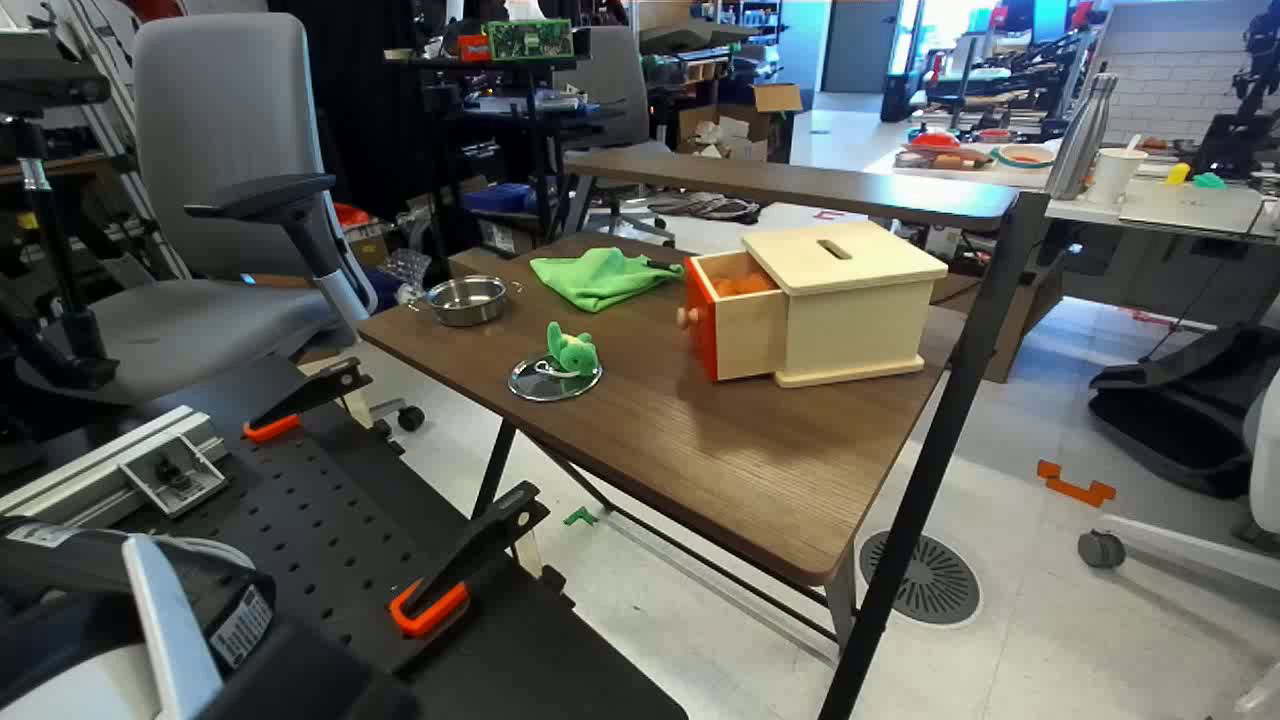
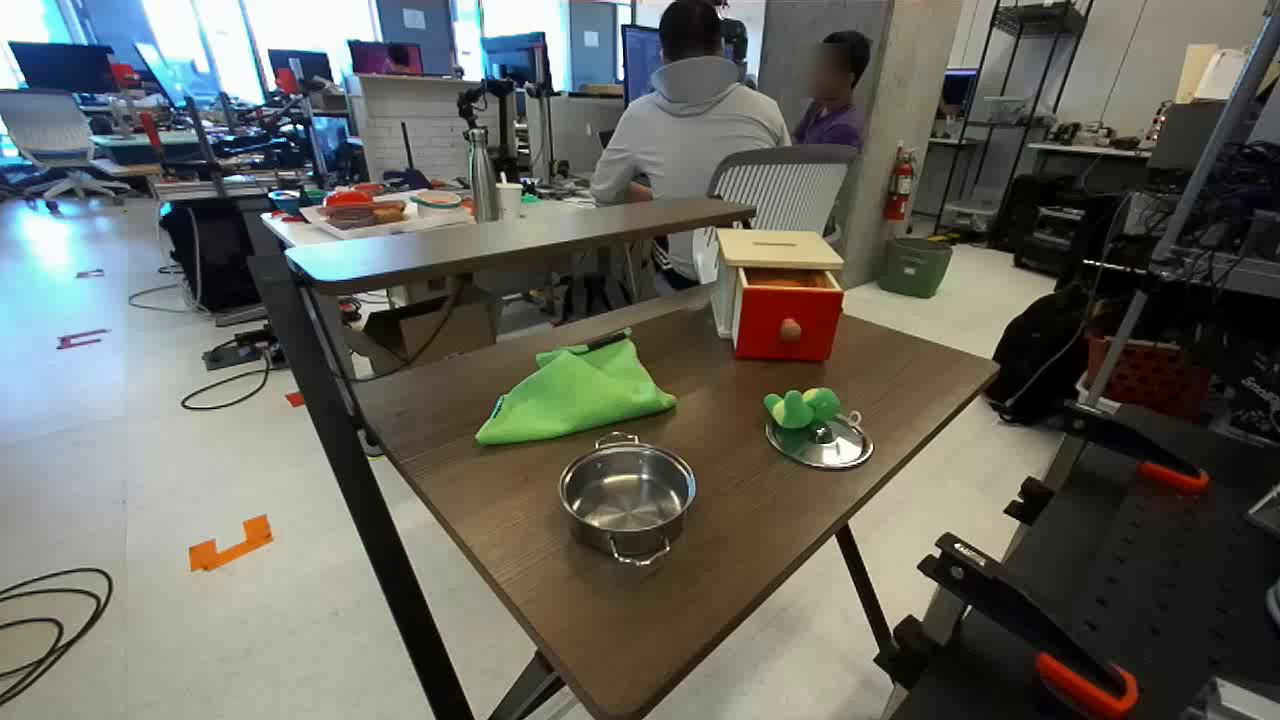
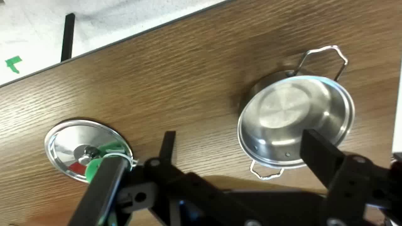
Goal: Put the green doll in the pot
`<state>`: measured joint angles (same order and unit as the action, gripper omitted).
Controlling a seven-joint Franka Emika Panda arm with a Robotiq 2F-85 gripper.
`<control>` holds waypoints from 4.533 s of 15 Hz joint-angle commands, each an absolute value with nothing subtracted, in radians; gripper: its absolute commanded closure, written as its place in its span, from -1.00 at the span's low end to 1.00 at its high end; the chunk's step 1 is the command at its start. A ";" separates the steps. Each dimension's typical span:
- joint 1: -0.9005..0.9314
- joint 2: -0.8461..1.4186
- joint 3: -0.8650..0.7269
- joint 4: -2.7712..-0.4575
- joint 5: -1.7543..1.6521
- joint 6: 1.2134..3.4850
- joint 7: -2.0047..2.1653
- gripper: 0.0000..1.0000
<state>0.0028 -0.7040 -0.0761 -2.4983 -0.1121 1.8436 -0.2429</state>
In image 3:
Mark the black pole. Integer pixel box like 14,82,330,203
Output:
60,12,77,63

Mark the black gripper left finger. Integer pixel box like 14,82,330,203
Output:
68,131,236,226

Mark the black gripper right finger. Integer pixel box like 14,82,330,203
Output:
300,130,402,226

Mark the stainless steel pot lid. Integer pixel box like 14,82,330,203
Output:
44,118,138,185

